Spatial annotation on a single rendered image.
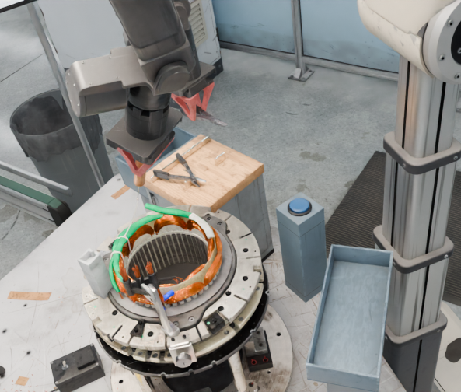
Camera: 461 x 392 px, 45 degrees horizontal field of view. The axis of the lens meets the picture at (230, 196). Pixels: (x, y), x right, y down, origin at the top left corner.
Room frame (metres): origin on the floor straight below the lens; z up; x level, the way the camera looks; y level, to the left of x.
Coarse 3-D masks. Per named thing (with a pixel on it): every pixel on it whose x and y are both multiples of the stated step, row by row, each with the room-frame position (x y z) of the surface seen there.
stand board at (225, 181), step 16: (192, 144) 1.06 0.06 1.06; (208, 144) 1.05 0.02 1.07; (192, 160) 1.00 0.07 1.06; (208, 160) 0.99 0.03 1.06; (224, 160) 0.98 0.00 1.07; (240, 160) 0.97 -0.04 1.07; (256, 160) 0.96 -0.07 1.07; (208, 176) 0.94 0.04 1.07; (224, 176) 0.93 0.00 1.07; (240, 176) 0.92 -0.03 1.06; (256, 176) 0.93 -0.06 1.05; (160, 192) 0.93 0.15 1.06; (176, 192) 0.90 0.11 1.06; (192, 192) 0.89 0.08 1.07; (208, 192) 0.88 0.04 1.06; (224, 192) 0.87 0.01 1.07
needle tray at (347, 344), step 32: (352, 256) 0.66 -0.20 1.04; (384, 256) 0.64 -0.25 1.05; (352, 288) 0.60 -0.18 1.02; (384, 288) 0.59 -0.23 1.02; (320, 320) 0.54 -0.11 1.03; (352, 320) 0.54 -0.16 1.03; (384, 320) 0.50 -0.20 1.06; (320, 352) 0.49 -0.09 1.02; (352, 352) 0.48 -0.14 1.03; (352, 384) 0.42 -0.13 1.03
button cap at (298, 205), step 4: (292, 200) 0.83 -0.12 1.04; (296, 200) 0.83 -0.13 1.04; (300, 200) 0.83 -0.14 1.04; (304, 200) 0.83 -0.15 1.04; (292, 204) 0.82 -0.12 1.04; (296, 204) 0.82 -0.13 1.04; (300, 204) 0.82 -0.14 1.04; (304, 204) 0.81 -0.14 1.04; (308, 204) 0.81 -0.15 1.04; (292, 208) 0.81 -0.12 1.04; (296, 208) 0.81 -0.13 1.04; (300, 208) 0.80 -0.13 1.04; (304, 208) 0.80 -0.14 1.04; (308, 208) 0.81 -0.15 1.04; (296, 212) 0.80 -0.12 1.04; (300, 212) 0.80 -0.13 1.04
